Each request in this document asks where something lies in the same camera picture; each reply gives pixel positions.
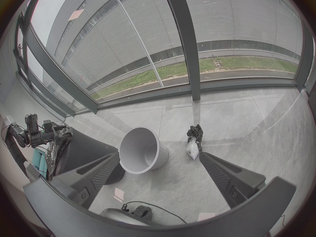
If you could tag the crumpled black plastic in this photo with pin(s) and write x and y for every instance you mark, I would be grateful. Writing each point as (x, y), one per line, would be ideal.
(196, 132)

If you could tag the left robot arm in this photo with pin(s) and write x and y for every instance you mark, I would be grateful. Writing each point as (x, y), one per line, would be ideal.
(18, 137)

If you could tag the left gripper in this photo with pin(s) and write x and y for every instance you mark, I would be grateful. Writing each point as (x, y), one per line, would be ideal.
(44, 138)

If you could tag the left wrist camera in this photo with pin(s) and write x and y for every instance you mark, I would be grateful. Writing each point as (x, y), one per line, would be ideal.
(47, 126)

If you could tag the window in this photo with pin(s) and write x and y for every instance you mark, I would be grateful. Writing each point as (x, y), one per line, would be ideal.
(187, 33)

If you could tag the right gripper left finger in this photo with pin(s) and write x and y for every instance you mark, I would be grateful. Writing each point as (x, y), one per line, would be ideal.
(103, 174)

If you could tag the black plastic bag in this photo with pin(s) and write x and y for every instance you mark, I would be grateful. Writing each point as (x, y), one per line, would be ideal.
(51, 162)

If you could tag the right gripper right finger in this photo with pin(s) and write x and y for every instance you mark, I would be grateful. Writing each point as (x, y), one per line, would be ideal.
(219, 174)

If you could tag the white trash bin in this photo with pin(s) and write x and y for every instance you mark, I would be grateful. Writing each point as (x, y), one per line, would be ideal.
(161, 154)

